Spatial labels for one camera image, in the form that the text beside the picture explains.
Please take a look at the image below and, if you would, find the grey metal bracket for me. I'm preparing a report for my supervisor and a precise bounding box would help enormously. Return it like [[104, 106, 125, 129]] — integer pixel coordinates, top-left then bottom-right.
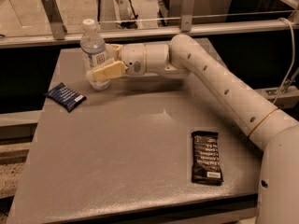
[[180, 0, 195, 33], [41, 0, 67, 40]]

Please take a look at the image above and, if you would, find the grey metal bracket left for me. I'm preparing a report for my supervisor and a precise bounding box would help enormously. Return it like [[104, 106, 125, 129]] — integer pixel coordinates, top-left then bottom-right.
[[41, 0, 67, 40]]

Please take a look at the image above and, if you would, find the clear plastic water bottle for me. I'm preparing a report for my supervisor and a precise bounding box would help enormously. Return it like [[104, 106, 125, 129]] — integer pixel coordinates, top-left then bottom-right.
[[80, 19, 110, 91]]

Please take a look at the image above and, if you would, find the black rxbar chocolate wrapper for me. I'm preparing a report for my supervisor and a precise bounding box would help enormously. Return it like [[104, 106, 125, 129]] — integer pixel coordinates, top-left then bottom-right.
[[192, 131, 223, 186]]

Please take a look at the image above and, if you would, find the grey metal bracket right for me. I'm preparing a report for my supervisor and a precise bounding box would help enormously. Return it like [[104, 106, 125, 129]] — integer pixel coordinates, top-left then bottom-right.
[[180, 0, 195, 33]]

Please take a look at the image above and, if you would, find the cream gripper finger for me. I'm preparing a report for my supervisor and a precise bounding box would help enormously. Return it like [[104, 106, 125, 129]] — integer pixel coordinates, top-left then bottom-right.
[[106, 44, 122, 61], [86, 61, 127, 81]]

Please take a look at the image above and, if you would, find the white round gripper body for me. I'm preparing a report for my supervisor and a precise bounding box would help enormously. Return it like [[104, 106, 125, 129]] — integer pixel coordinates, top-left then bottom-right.
[[121, 43, 146, 76]]

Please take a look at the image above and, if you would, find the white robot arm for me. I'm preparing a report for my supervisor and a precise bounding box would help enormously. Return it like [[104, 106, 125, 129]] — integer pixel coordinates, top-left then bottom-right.
[[87, 35, 299, 224]]

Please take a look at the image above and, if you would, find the blue rxbar blueberry wrapper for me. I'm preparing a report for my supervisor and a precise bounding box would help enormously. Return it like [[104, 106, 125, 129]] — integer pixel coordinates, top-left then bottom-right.
[[45, 82, 86, 112]]

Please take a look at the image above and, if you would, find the white cable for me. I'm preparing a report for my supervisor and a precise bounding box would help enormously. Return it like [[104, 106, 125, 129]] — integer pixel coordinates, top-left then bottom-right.
[[272, 17, 297, 105]]

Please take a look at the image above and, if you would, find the aluminium rail with glass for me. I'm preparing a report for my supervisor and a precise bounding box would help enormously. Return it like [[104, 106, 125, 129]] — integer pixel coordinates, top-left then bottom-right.
[[0, 19, 289, 49]]

